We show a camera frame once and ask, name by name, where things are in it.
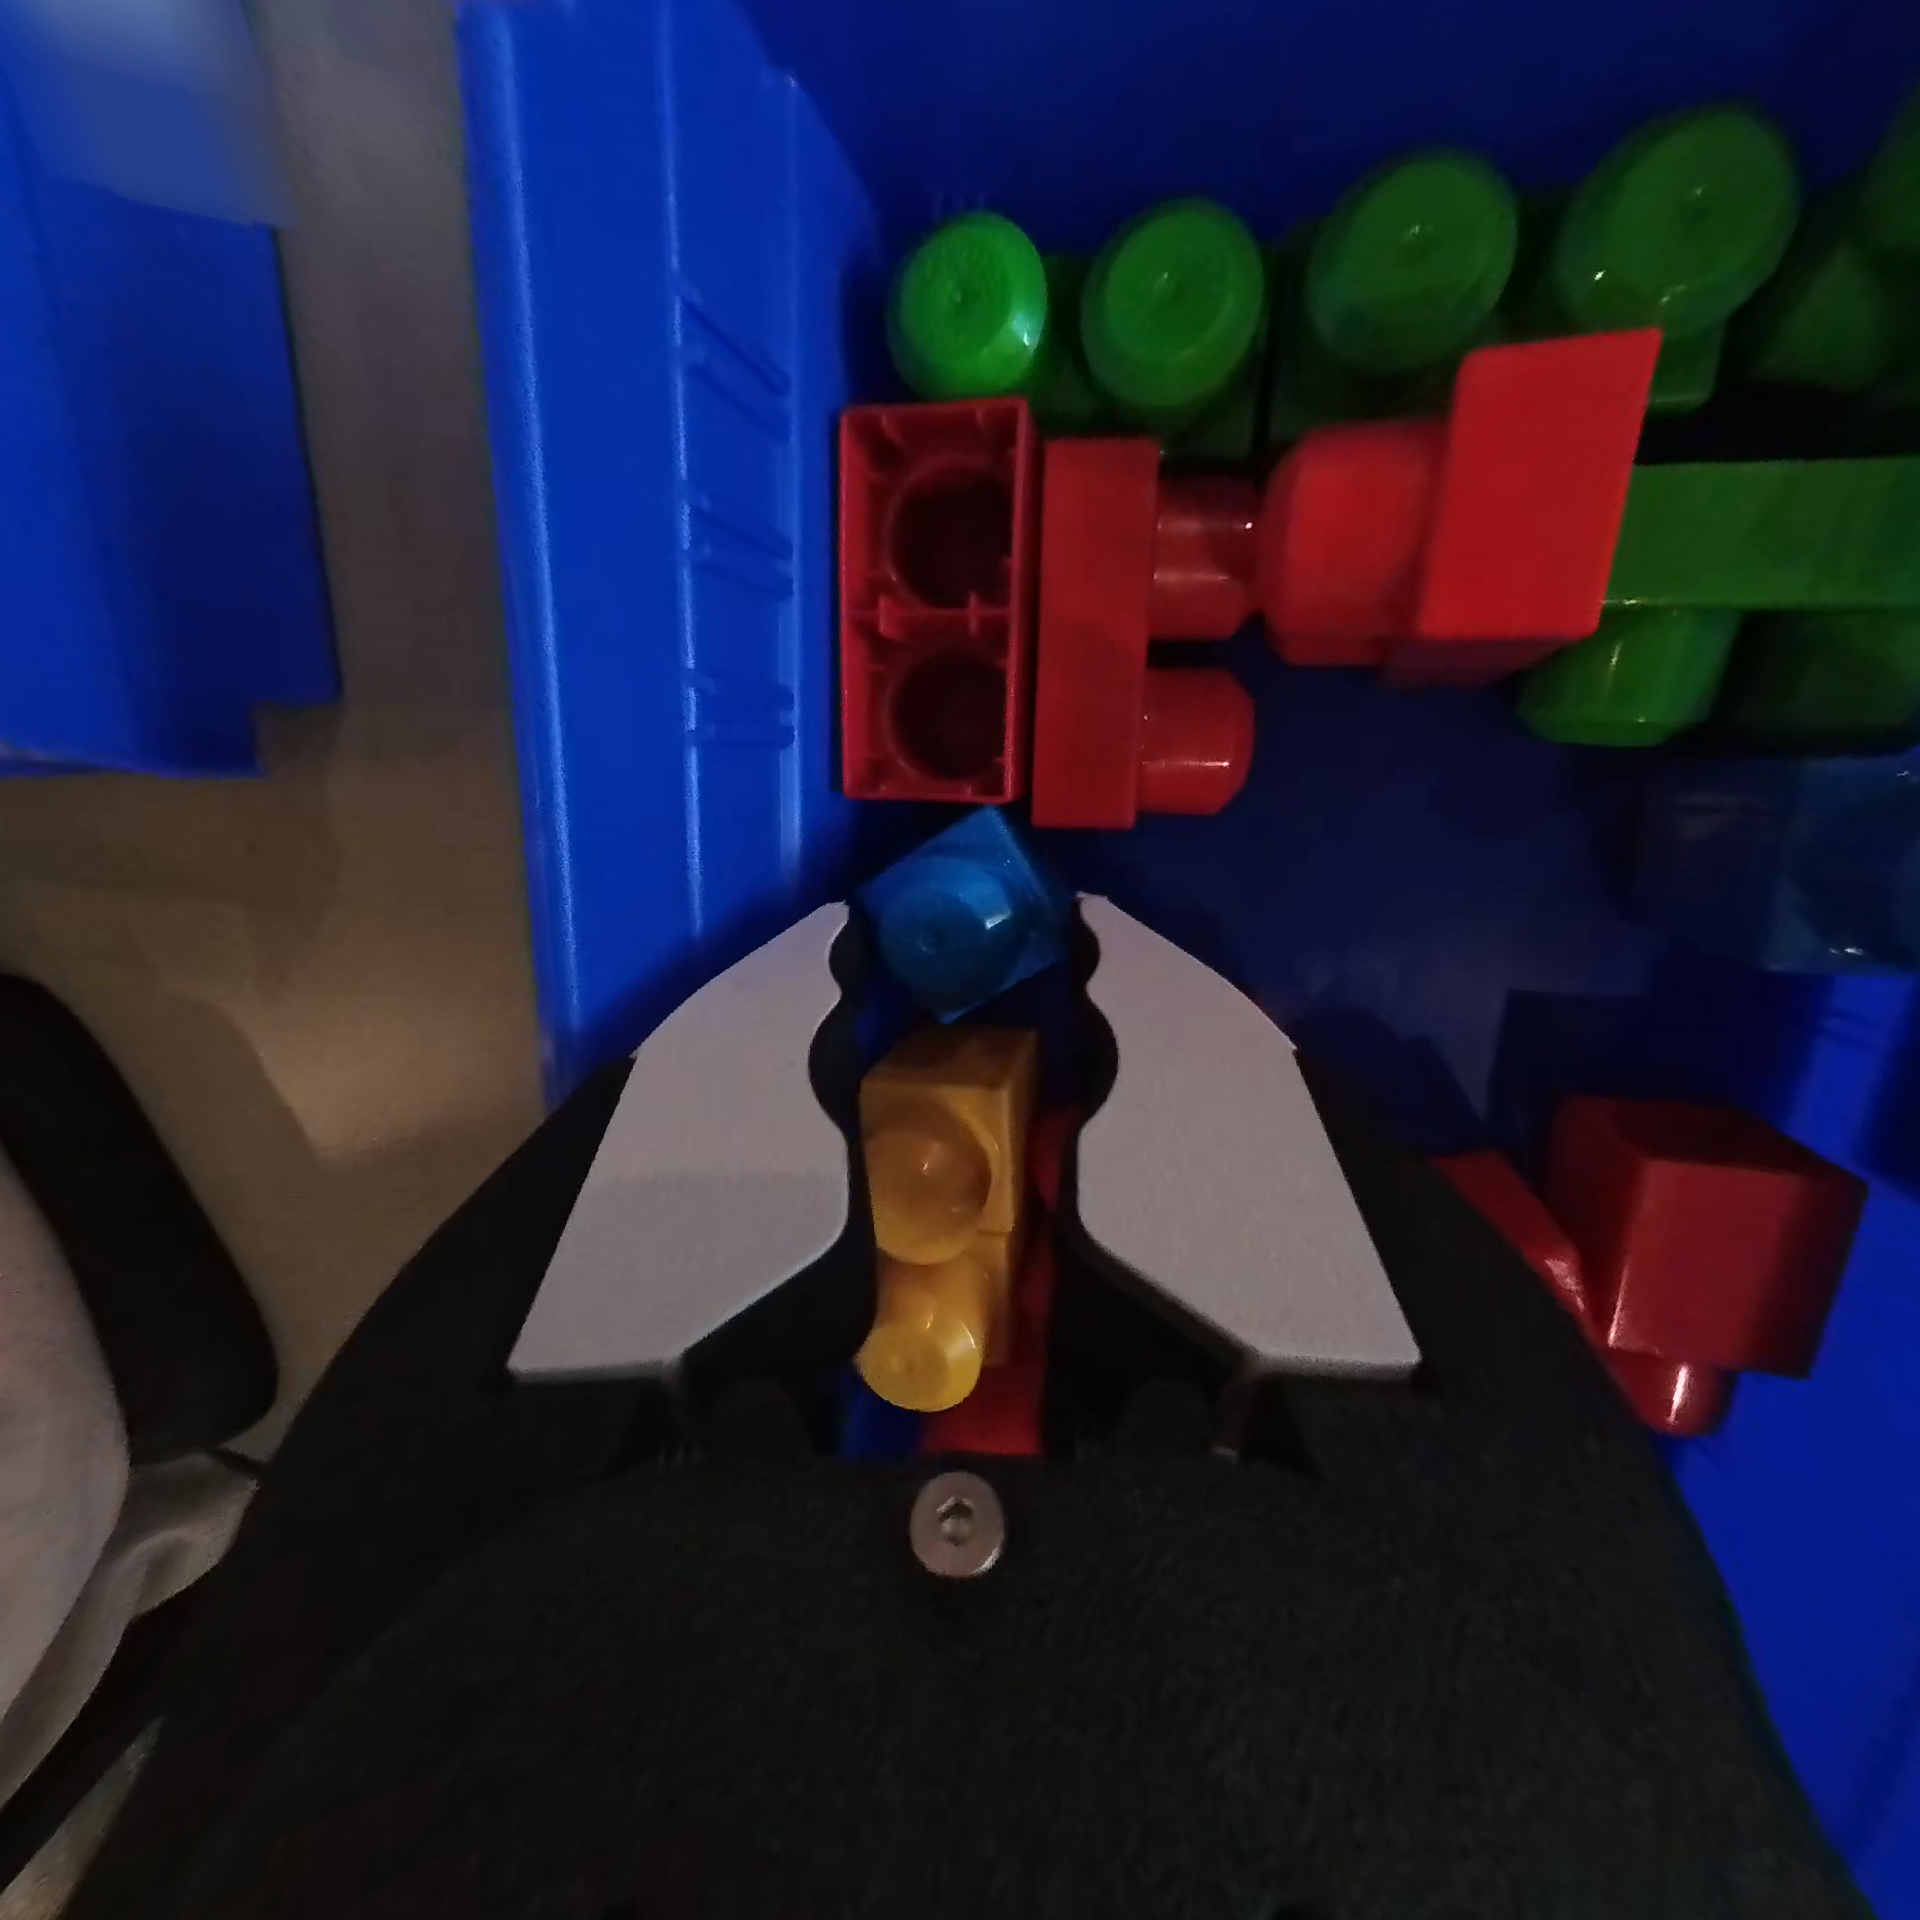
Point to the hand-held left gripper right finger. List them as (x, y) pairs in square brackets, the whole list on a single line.
[(1229, 1199)]

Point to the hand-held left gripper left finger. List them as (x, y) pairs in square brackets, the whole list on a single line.
[(690, 1199)]

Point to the blue mega block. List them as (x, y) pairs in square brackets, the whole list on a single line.
[(959, 928)]

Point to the pile of mega blocks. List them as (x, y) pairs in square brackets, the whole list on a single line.
[(1095, 631)]

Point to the blue plastic bin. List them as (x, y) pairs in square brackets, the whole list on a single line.
[(149, 524), (675, 451)]

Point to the grey cloth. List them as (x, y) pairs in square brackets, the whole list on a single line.
[(62, 1424)]

